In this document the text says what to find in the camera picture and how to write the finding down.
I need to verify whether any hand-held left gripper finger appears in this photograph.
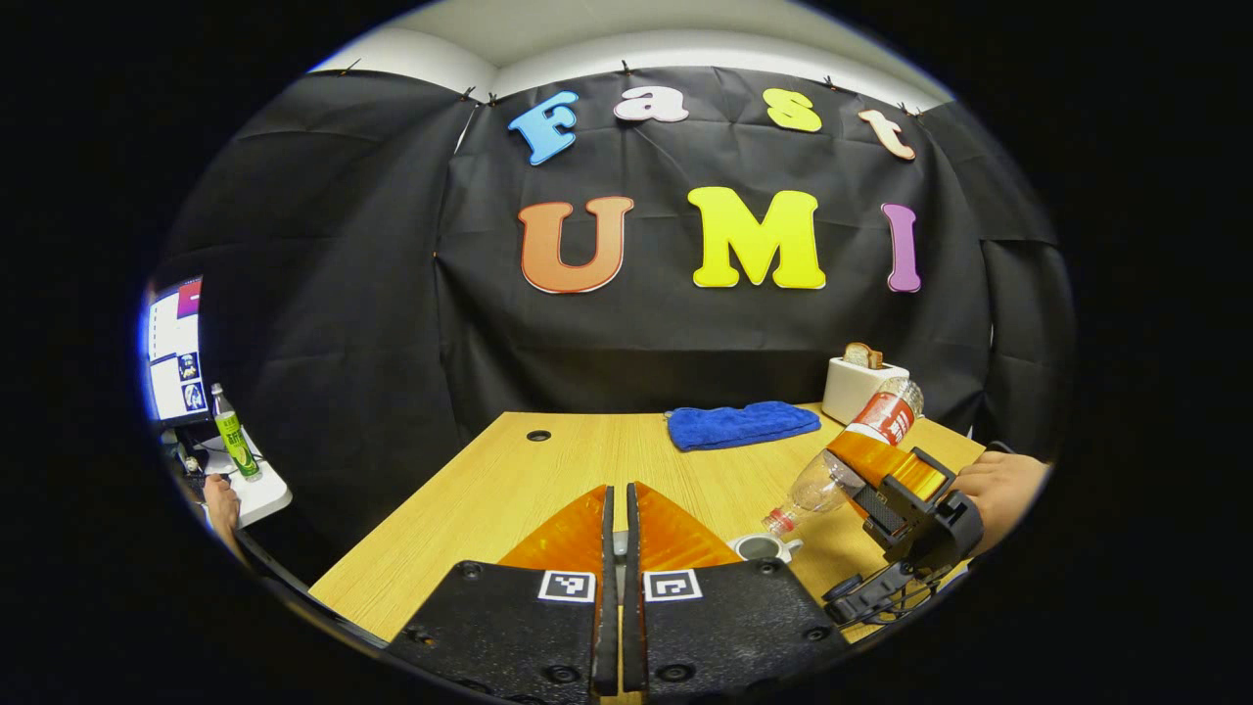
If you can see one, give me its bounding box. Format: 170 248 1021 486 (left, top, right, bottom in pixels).
387 483 619 701
622 480 853 701

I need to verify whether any clear plastic water bottle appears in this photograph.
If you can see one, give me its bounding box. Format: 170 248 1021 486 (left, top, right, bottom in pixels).
762 377 925 541

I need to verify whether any white ceramic teacup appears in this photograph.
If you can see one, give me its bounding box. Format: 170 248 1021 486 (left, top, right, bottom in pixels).
729 532 807 567

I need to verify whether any green drink bottle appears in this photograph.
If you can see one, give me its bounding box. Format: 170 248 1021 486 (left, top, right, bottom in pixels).
210 383 262 482

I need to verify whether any white toaster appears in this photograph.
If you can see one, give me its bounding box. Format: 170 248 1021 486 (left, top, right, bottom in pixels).
822 355 911 427

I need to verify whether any blue folded towel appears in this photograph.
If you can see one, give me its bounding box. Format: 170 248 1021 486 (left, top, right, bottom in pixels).
667 401 822 452

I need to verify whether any white side desk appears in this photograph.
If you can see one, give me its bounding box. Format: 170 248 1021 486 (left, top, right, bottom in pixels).
191 421 294 531

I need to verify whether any black backdrop cloth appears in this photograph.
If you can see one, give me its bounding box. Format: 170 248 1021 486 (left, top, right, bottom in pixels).
147 67 1063 579

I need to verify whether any computer monitor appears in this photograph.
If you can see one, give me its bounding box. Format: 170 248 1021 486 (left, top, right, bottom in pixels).
147 277 209 425

